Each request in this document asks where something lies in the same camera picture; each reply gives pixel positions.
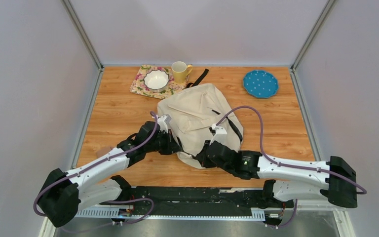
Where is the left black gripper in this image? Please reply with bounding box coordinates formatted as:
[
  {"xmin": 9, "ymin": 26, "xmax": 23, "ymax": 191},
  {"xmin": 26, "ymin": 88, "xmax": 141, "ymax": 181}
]
[{"xmin": 145, "ymin": 129, "xmax": 181, "ymax": 155}]

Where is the beige canvas backpack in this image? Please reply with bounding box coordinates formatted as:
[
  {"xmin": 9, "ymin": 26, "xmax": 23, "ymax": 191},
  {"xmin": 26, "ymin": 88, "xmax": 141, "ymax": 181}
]
[{"xmin": 157, "ymin": 69, "xmax": 244, "ymax": 169}]

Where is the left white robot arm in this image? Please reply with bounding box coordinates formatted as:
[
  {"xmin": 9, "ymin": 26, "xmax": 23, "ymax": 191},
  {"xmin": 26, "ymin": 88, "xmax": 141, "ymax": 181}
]
[{"xmin": 33, "ymin": 120, "xmax": 182, "ymax": 228}]

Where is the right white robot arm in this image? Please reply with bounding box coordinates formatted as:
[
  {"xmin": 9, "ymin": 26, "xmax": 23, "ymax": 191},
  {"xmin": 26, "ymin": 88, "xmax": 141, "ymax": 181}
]
[{"xmin": 195, "ymin": 140, "xmax": 358, "ymax": 208}]

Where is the floral square tray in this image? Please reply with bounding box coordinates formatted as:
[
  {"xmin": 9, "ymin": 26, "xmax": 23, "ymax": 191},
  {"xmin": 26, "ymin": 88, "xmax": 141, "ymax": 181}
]
[{"xmin": 130, "ymin": 65, "xmax": 190, "ymax": 99}]

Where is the white bowl with dark rim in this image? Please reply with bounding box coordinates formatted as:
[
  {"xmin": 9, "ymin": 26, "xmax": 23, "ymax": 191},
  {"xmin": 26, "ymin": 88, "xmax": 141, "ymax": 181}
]
[{"xmin": 143, "ymin": 70, "xmax": 169, "ymax": 92}]

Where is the small brown cardboard box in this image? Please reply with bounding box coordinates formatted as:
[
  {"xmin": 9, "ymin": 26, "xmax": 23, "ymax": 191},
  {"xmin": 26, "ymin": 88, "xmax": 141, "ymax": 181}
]
[{"xmin": 96, "ymin": 146, "xmax": 113, "ymax": 158}]

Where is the yellow ceramic mug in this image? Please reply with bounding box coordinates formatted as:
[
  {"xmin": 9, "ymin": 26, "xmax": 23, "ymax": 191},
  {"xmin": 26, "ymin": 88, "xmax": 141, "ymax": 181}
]
[{"xmin": 171, "ymin": 61, "xmax": 193, "ymax": 83}]

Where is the blue polka dot plate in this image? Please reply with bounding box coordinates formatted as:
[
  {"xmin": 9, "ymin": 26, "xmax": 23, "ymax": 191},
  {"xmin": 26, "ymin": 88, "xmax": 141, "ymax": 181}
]
[{"xmin": 242, "ymin": 70, "xmax": 279, "ymax": 99}]

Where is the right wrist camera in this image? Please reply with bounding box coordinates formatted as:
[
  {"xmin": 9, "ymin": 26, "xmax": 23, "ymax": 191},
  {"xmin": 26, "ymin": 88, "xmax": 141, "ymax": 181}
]
[{"xmin": 210, "ymin": 124, "xmax": 227, "ymax": 145}]

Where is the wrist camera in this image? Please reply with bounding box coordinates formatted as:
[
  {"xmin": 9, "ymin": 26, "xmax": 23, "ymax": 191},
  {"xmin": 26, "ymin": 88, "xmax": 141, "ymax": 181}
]
[
  {"xmin": 157, "ymin": 115, "xmax": 171, "ymax": 133},
  {"xmin": 210, "ymin": 124, "xmax": 227, "ymax": 145}
]

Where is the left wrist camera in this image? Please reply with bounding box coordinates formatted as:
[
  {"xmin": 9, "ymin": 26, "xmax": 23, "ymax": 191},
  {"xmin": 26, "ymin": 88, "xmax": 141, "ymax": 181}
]
[{"xmin": 157, "ymin": 115, "xmax": 171, "ymax": 133}]

